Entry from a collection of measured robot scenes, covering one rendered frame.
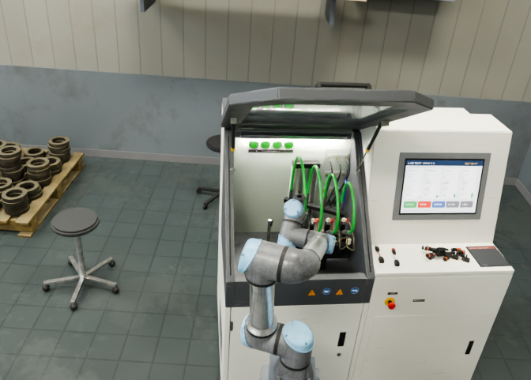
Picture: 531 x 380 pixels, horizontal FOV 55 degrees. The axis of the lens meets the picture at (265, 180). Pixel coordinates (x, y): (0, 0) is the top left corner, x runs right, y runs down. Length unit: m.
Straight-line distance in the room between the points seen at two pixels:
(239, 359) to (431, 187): 1.29
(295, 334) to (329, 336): 0.80
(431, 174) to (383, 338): 0.87
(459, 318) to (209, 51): 3.16
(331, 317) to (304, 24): 2.87
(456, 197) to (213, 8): 2.85
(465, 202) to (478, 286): 0.42
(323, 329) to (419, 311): 0.49
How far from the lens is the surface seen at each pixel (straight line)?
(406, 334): 2.83
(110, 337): 3.48
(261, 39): 4.76
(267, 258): 1.59
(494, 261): 2.78
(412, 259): 2.62
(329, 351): 2.79
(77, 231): 3.44
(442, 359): 3.07
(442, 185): 2.67
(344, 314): 2.61
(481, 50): 5.13
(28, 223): 4.36
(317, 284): 2.44
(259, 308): 1.79
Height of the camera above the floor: 2.52
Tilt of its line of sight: 30 degrees down
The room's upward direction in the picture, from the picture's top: 4 degrees clockwise
